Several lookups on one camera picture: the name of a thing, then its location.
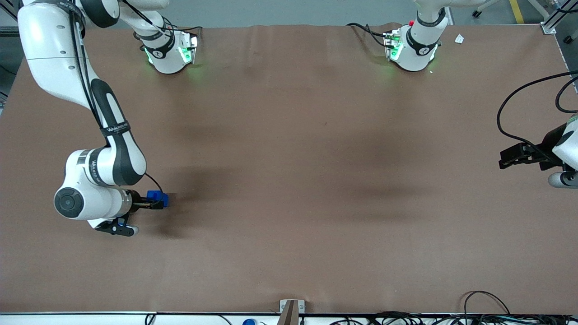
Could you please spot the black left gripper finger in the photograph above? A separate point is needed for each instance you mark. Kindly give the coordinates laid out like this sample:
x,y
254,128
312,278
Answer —
x,y
515,163
519,151

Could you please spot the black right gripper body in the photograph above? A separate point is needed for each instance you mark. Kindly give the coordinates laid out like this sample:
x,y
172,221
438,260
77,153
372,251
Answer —
x,y
137,204

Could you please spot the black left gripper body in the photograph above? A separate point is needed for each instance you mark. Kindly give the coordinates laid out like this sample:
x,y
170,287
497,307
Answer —
x,y
547,152

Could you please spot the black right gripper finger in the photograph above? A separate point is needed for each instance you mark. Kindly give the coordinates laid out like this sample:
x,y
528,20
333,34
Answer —
x,y
148,205
159,206

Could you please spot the blue plastic insert part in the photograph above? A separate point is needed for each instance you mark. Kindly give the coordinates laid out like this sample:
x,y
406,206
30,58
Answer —
x,y
158,196

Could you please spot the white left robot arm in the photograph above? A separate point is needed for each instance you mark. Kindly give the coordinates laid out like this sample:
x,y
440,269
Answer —
x,y
420,43

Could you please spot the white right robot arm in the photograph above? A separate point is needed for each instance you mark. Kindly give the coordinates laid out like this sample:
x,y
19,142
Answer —
x,y
49,49

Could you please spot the black caster wheel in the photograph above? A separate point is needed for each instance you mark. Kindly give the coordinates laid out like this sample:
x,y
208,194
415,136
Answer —
x,y
569,39

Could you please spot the small white paper scrap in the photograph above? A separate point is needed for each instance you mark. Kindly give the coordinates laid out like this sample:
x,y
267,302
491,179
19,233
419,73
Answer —
x,y
459,39

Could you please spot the paper table cover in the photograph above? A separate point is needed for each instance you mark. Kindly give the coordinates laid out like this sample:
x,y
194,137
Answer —
x,y
316,180

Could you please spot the silver left arm wrist camera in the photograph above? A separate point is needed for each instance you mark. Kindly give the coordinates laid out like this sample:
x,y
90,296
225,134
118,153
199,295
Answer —
x,y
562,179

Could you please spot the white table edge rail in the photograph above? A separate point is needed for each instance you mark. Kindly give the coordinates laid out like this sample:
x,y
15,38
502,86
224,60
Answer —
x,y
90,318

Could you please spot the aluminium frame profile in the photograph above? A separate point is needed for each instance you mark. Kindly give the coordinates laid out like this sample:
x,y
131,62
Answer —
x,y
547,22

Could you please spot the metal bracket plate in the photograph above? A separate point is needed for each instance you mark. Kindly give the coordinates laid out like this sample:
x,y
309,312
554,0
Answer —
x,y
283,306

